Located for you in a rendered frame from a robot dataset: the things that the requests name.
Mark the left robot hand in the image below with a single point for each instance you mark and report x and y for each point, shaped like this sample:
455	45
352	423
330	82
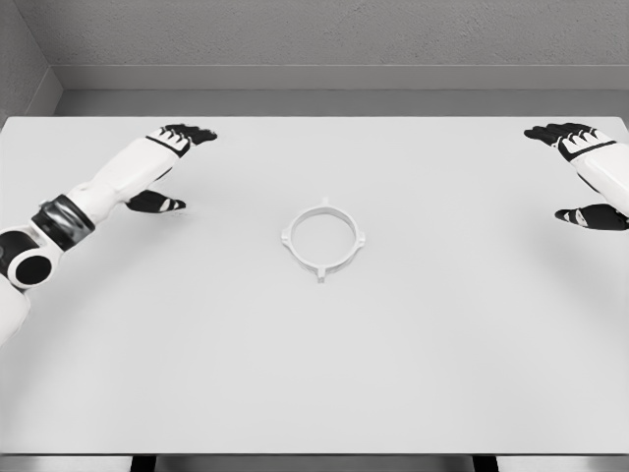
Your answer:
147	157

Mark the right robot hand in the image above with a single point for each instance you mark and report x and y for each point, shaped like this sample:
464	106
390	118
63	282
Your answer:
602	167

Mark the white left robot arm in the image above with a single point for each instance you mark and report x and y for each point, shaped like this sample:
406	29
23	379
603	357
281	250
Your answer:
54	216

